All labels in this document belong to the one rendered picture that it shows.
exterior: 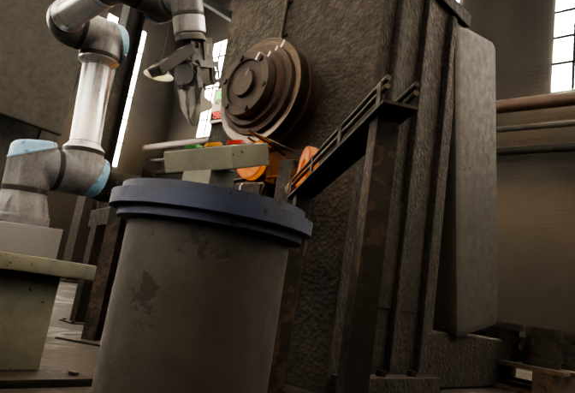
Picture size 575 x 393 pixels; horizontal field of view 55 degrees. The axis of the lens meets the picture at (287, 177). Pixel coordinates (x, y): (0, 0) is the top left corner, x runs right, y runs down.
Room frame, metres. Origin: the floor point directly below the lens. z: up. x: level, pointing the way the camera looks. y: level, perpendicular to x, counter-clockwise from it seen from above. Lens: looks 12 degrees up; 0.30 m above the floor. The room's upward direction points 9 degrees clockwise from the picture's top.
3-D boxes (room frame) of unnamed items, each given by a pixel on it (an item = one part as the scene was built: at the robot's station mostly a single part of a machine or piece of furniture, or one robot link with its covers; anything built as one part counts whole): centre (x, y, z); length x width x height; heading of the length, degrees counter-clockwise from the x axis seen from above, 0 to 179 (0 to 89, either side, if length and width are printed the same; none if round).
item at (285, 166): (2.06, -0.02, 0.68); 0.11 x 0.08 x 0.24; 136
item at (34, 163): (1.49, 0.69, 0.54); 0.13 x 0.12 x 0.14; 131
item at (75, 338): (2.36, 0.71, 0.36); 0.26 x 0.20 x 0.72; 81
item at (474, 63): (3.06, -0.69, 0.89); 1.04 x 0.95 x 1.78; 136
